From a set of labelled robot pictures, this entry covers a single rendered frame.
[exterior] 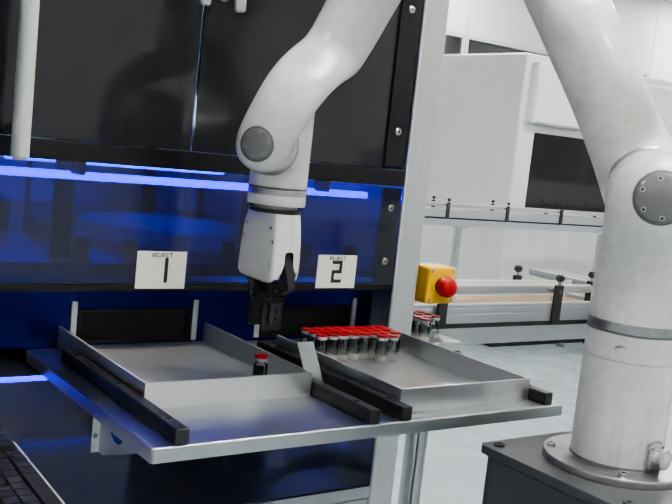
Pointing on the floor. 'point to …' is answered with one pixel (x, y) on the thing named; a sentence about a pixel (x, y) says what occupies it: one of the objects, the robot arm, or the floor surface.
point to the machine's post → (410, 215)
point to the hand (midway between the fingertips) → (264, 313)
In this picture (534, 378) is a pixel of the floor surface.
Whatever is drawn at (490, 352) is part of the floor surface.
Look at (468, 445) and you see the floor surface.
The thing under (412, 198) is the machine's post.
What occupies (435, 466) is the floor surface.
